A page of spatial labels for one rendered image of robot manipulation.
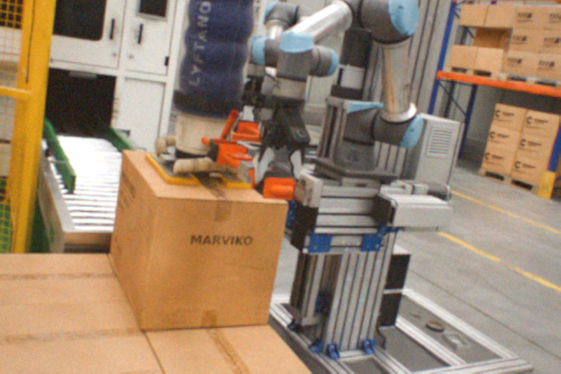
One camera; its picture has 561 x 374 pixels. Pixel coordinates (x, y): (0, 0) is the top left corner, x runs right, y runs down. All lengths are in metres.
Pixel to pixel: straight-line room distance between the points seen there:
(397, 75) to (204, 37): 0.60
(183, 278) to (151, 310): 0.13
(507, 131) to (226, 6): 8.51
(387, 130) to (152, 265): 0.86
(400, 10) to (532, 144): 8.15
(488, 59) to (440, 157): 8.10
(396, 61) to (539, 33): 8.18
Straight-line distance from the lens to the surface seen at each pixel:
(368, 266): 2.44
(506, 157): 10.04
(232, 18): 1.81
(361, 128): 1.99
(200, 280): 1.74
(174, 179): 1.76
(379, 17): 1.72
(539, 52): 9.86
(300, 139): 1.28
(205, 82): 1.81
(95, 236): 2.32
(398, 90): 1.85
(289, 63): 1.33
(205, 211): 1.67
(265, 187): 1.33
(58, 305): 1.88
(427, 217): 2.09
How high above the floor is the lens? 1.37
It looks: 10 degrees down
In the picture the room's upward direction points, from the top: 10 degrees clockwise
